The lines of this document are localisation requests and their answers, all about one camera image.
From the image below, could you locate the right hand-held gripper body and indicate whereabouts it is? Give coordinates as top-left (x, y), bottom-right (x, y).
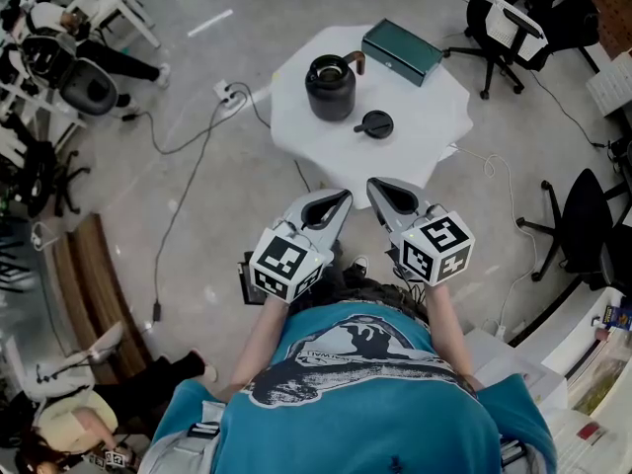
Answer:
top-left (376, 198), bottom-right (477, 288)

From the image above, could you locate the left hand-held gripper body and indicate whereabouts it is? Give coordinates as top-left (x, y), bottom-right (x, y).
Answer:
top-left (248, 196), bottom-right (342, 306)

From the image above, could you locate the black round item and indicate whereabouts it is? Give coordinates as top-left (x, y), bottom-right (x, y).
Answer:
top-left (353, 110), bottom-right (396, 140)

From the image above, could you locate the black cup with brown handle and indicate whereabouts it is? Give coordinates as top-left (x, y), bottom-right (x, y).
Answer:
top-left (304, 50), bottom-right (368, 122)

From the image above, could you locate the person's left forearm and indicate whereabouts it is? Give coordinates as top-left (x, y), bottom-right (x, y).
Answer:
top-left (216, 293), bottom-right (293, 405)

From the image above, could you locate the person's right forearm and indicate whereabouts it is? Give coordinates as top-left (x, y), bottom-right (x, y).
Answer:
top-left (423, 280), bottom-right (485, 392)

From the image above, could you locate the white tablecloth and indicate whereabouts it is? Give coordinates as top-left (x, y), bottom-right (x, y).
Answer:
top-left (270, 24), bottom-right (476, 211)

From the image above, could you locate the white power strip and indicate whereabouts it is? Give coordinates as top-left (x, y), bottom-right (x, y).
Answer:
top-left (212, 79), bottom-right (239, 109)

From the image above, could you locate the dark green box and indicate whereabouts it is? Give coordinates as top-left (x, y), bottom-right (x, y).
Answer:
top-left (360, 18), bottom-right (444, 88)

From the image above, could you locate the black office chair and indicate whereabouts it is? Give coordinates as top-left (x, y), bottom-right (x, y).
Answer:
top-left (19, 138), bottom-right (93, 219)
top-left (513, 0), bottom-right (602, 74)
top-left (515, 167), bottom-right (632, 293)

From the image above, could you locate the person's teal printed shirt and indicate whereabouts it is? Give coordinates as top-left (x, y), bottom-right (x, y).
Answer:
top-left (151, 299), bottom-right (560, 474)

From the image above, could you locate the black chair with white back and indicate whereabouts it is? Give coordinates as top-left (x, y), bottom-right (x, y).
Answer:
top-left (443, 0), bottom-right (550, 101)

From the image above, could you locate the blue and yellow packet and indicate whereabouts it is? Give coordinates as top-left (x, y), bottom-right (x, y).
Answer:
top-left (599, 304), bottom-right (632, 331)

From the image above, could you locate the curved wooden platform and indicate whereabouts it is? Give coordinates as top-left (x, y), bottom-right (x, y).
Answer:
top-left (48, 213), bottom-right (152, 385)

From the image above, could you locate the white desk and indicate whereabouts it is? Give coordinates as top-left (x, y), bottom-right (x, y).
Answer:
top-left (463, 283), bottom-right (632, 474)

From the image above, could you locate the white slatted shelf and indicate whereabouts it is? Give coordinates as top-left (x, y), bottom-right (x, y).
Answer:
top-left (585, 50), bottom-right (632, 119)

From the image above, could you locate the grey round-back chair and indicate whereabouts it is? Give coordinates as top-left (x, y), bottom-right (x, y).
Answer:
top-left (57, 57), bottom-right (120, 118)

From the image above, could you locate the white small table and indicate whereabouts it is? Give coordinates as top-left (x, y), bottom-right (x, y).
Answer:
top-left (64, 0), bottom-right (163, 50)

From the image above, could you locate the black cable with adapter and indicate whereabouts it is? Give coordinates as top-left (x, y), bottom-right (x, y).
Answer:
top-left (151, 97), bottom-right (248, 323)

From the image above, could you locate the black floor cable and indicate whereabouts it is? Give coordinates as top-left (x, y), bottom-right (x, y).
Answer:
top-left (120, 81), bottom-right (273, 156)

